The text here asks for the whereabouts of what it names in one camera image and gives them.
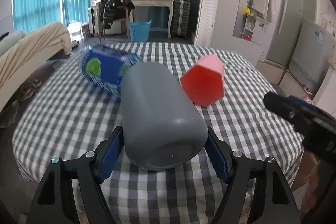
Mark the white louvered wardrobe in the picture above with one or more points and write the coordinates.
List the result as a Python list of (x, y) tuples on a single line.
[(215, 27)]

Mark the person's right hand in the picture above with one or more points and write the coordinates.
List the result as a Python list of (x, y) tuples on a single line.
[(311, 195)]

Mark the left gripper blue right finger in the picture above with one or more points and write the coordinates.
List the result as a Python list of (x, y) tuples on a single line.
[(272, 200)]

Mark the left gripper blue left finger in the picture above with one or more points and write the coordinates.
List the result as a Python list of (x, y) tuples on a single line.
[(54, 200)]

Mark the bed with beige cover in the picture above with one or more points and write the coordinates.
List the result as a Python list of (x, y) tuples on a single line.
[(22, 54)]

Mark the grey plastic cup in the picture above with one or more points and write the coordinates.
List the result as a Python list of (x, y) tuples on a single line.
[(161, 126)]

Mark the wooden chair with clothes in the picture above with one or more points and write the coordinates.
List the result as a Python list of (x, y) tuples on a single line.
[(110, 11)]

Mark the white dressing table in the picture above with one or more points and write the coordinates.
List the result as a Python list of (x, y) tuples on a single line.
[(159, 11)]

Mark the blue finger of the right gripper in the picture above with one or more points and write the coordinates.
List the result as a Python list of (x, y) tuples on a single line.
[(302, 102), (290, 111)]

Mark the pink hexagonal cup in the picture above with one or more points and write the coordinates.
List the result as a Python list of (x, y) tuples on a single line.
[(204, 81)]

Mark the dark suitcase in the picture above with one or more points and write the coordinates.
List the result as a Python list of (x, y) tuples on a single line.
[(180, 20)]

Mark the blue laundry basket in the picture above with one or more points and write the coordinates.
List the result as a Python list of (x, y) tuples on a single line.
[(139, 31)]

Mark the white refrigerator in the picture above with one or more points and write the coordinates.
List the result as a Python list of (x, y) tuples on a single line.
[(309, 62)]

